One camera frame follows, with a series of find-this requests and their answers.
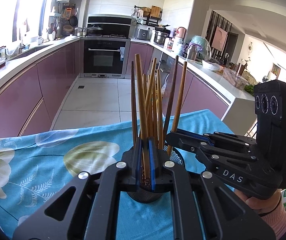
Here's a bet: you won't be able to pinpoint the bamboo chopstick red end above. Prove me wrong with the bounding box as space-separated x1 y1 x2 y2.
135 54 150 179

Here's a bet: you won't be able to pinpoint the dark wooden chopstick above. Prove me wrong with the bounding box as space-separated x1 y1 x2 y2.
163 55 179 140

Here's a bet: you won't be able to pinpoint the kitchen window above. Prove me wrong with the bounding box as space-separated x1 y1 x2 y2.
0 0 47 47

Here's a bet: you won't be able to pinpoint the right hand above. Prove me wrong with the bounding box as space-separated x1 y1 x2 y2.
234 189 281 214

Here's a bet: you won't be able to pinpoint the black mesh utensil holder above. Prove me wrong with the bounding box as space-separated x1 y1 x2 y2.
121 138 185 203

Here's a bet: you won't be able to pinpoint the blue floral tablecloth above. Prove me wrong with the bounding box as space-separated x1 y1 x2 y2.
0 110 233 239

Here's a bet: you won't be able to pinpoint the mint green appliance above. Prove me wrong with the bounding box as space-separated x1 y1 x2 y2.
187 35 211 61

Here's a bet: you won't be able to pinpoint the pink thermos jug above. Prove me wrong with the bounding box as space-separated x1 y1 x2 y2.
175 27 187 44

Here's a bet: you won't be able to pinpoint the steel stock pot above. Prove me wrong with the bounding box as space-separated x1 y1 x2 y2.
153 27 171 46

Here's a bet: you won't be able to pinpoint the silver rice cooker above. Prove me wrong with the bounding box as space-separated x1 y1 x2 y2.
133 28 152 41

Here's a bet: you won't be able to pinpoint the black built-in oven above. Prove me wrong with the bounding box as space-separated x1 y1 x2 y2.
83 37 130 78

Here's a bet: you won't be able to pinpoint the pink lower cabinets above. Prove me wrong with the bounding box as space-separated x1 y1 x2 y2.
0 38 230 139

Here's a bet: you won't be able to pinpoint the black range hood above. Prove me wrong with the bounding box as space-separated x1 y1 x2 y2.
87 14 132 38

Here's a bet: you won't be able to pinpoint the black wok with lid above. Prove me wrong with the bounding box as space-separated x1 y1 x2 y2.
86 25 103 36

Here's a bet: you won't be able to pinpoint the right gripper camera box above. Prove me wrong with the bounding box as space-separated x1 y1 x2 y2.
254 80 286 173

